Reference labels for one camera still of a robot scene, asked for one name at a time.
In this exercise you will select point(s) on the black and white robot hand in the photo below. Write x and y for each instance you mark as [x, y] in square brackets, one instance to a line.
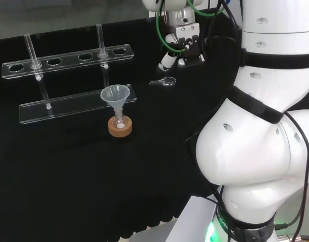
[187, 30]

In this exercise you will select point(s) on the clear plastic funnel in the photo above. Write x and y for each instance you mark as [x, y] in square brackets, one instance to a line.
[115, 95]

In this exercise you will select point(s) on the clear weighing funnel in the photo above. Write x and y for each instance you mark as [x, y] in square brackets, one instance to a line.
[168, 81]

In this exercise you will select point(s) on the small glass round-bottom flask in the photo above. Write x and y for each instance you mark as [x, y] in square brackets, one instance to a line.
[119, 122]

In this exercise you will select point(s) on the clear acrylic funnel stand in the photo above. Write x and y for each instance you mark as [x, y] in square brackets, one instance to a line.
[68, 107]

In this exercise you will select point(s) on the black cloth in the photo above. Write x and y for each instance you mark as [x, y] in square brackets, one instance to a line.
[68, 164]

